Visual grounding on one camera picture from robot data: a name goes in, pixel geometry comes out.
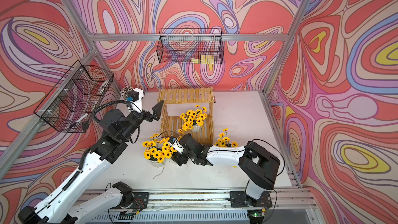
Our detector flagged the yellow sticky notes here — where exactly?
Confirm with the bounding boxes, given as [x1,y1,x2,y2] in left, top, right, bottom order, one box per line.
[190,55,215,65]

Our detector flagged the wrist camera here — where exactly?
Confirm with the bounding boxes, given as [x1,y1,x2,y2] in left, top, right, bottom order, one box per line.
[172,141,184,154]
[126,88,145,112]

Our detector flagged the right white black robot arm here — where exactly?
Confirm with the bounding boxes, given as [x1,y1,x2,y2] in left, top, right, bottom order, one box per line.
[169,134,280,209]

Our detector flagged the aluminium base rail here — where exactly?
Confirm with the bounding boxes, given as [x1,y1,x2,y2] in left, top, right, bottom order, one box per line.
[69,188,324,224]

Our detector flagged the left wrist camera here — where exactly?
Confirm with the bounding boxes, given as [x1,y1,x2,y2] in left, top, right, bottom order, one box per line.
[126,88,145,112]

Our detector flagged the side black wire basket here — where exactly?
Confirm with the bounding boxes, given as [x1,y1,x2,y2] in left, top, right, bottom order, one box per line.
[34,61,114,133]

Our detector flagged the back black wire basket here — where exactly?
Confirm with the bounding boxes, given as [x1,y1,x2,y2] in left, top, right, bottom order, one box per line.
[157,28,224,64]

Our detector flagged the wooden two-tier shelf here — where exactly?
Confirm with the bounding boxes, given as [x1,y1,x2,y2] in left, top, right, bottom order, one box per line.
[158,87,215,144]

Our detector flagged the white marker in basket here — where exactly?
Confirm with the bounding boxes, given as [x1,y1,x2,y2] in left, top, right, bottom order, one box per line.
[69,113,88,129]

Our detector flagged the sunflower pot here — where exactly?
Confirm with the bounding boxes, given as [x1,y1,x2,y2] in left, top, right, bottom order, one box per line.
[142,133,166,168]
[161,138,177,159]
[178,105,208,134]
[214,128,238,148]

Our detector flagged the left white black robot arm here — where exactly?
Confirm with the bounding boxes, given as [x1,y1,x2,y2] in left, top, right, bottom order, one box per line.
[18,96,164,224]

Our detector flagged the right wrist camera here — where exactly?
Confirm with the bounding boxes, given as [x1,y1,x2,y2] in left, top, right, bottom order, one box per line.
[172,141,184,154]

